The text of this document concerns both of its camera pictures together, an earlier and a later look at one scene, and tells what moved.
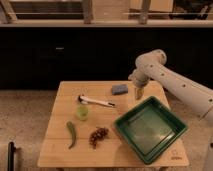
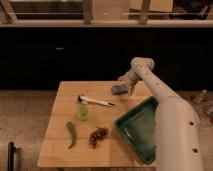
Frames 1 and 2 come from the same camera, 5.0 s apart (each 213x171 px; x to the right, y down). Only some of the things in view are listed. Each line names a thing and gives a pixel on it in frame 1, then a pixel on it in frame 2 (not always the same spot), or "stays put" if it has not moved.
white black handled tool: (85, 100) stays put
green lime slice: (82, 113) stays put
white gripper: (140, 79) -> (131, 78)
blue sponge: (119, 89) stays put
